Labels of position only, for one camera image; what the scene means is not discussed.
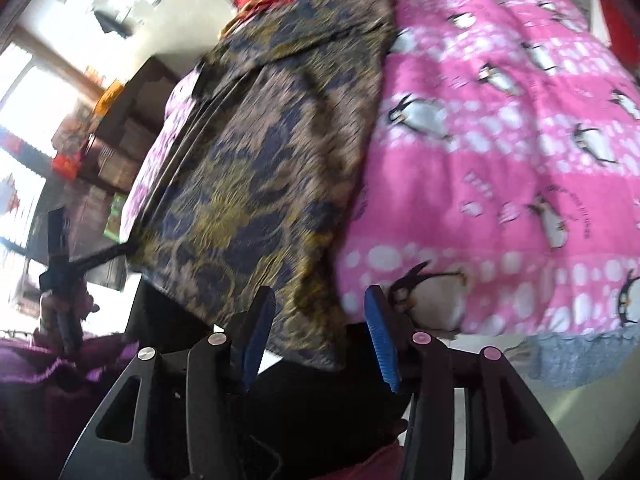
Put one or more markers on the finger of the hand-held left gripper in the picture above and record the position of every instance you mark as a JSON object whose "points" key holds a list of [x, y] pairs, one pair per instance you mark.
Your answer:
{"points": [[57, 237], [102, 256]]}

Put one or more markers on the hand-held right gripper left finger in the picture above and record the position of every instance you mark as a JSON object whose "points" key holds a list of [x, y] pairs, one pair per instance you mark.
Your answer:
{"points": [[257, 340]]}

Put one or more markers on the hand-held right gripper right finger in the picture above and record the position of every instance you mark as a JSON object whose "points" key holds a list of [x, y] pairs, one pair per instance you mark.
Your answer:
{"points": [[382, 340]]}

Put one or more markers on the dark floral patterned shirt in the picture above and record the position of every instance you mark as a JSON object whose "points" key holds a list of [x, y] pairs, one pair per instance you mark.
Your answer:
{"points": [[240, 185]]}

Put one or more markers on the person's left forearm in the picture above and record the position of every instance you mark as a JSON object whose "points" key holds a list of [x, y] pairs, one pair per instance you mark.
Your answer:
{"points": [[30, 365]]}

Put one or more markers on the person's left hand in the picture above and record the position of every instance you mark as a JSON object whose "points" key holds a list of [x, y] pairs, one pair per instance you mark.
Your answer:
{"points": [[87, 300]]}

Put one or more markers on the green box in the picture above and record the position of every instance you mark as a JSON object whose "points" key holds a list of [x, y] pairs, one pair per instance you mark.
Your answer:
{"points": [[115, 215]]}

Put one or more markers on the red box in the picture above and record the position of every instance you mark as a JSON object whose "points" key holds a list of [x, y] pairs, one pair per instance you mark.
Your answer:
{"points": [[67, 165]]}

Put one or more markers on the person's black trousers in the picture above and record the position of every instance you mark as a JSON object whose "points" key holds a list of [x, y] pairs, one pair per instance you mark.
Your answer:
{"points": [[310, 410]]}

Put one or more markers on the window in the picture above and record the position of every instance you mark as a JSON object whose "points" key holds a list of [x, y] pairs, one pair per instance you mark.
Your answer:
{"points": [[25, 100]]}

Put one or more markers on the orange plastic basket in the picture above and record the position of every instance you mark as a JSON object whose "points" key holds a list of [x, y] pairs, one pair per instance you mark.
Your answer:
{"points": [[109, 97]]}

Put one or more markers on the dark wooden desk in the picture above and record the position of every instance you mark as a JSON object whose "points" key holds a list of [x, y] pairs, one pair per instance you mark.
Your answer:
{"points": [[140, 105]]}

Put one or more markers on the pink penguin print blanket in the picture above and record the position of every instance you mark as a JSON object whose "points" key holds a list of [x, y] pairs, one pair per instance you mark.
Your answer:
{"points": [[500, 160]]}

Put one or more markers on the blue hanging cloth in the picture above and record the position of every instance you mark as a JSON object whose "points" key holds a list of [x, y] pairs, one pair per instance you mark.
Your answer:
{"points": [[114, 24]]}

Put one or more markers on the red cloth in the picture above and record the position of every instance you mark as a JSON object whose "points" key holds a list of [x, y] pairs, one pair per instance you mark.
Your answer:
{"points": [[622, 0]]}

